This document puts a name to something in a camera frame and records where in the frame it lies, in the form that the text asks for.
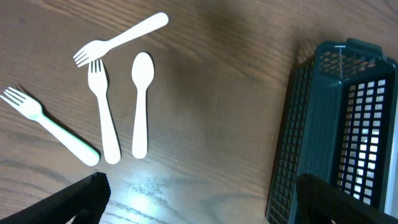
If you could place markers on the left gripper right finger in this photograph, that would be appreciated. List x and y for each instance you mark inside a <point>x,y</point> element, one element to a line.
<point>319,202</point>

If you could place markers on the white fork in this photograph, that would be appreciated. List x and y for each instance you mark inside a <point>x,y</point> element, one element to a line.
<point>98,84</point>
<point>98,48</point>
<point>33,110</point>

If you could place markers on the white fork middle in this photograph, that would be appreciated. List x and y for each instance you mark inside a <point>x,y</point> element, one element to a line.
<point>98,84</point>

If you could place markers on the white spoon left side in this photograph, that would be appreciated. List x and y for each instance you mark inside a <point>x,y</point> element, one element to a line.
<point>142,76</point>

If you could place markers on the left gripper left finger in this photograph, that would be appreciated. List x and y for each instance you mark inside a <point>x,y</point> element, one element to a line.
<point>82,202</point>

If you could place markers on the white fork upper left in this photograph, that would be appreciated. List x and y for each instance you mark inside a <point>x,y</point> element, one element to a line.
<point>98,48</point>

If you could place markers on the black plastic basket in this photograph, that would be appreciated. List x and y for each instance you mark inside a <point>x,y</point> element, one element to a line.
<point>339,124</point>

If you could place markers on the white fork far left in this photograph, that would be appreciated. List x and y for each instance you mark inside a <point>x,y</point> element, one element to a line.
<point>33,110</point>

